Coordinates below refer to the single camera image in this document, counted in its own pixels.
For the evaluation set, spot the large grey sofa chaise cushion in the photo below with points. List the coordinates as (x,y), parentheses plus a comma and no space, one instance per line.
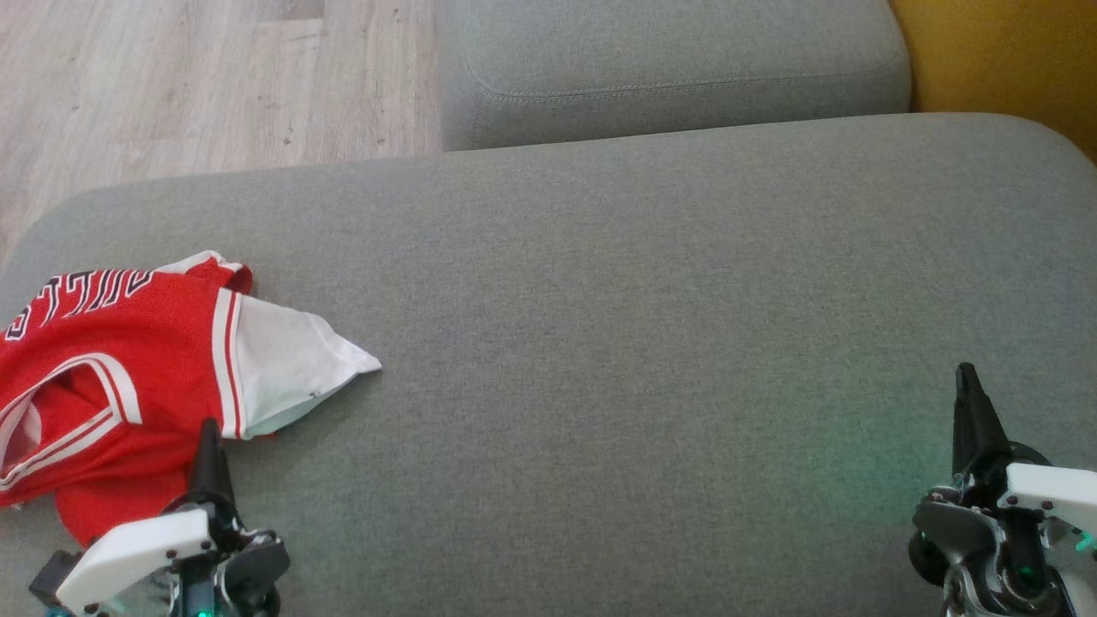
(600,300)

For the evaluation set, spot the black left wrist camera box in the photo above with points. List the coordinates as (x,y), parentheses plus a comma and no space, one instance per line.
(53,578)

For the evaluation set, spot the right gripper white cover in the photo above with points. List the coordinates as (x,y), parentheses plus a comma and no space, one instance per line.
(1046,497)

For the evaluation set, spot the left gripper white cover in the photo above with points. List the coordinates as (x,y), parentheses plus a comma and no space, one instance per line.
(137,548)

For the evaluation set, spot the red Bulls basketball jersey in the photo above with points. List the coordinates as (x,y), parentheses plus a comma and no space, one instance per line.
(128,343)

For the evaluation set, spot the grey sofa seat cushion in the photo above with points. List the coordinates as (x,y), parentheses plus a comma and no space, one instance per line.
(668,60)

